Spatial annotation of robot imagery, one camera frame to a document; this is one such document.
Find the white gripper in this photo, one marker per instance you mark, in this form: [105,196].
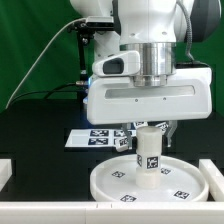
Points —
[116,100]

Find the white round table top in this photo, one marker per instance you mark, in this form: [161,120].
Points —
[172,180]

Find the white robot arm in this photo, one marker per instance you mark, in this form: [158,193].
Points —
[143,69]

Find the white cross-shaped table base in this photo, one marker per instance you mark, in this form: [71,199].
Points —
[121,141]

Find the white marker sheet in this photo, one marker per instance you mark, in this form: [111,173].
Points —
[83,138]

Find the white right barrier block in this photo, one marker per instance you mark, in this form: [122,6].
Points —
[214,178]

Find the white barrier block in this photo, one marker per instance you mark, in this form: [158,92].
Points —
[214,178]
[5,172]

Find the white left barrier block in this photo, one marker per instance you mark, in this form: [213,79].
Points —
[5,172]

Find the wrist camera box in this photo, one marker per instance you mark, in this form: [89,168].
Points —
[125,63]

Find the black camera on stand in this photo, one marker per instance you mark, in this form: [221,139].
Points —
[85,29]

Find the white front barrier rail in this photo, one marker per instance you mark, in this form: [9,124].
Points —
[111,213]

